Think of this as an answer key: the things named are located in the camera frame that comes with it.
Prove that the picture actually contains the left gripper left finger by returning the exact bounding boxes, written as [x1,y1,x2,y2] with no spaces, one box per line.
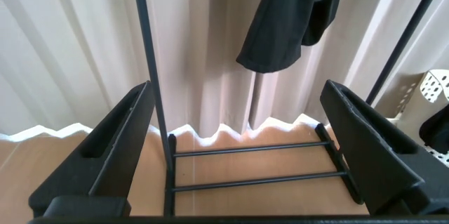
[28,80,156,218]

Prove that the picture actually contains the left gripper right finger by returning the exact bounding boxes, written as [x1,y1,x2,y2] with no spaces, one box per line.
[319,79,449,216]

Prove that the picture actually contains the black shorts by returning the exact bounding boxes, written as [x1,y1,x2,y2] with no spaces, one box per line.
[236,0,353,74]

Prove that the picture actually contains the white laundry basket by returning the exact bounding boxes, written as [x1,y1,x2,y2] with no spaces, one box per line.
[372,69,449,168]

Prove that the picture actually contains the black clothes rack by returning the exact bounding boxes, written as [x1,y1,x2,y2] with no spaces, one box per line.
[128,0,449,217]

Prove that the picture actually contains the beige curtain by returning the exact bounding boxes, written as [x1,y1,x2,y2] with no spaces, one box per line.
[0,0,449,147]

